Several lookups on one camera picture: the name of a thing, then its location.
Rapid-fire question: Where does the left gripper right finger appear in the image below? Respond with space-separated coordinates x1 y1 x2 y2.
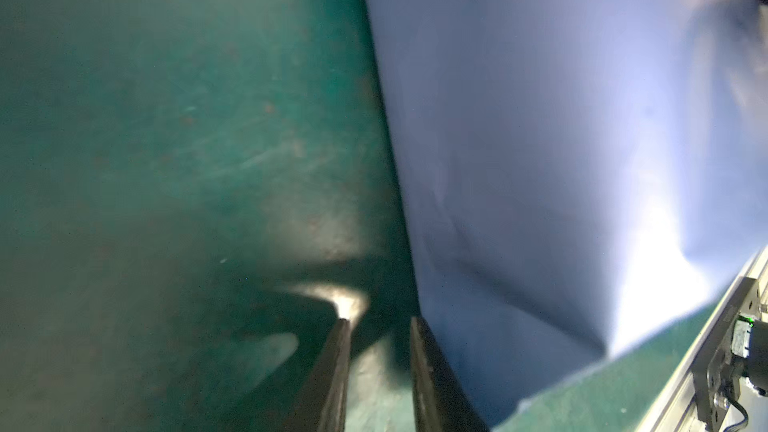
410 317 489 432

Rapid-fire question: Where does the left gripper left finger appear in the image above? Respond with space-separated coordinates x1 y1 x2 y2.
284 319 351 432

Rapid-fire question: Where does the light blue wrapping paper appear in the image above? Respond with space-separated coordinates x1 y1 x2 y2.
366 0 767 426

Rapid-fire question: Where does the green table mat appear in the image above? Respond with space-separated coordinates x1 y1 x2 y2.
0 0 721 432

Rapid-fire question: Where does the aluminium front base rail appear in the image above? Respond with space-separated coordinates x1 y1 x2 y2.
636 248 767 432

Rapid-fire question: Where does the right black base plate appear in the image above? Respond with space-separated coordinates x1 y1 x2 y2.
691 277 767 431

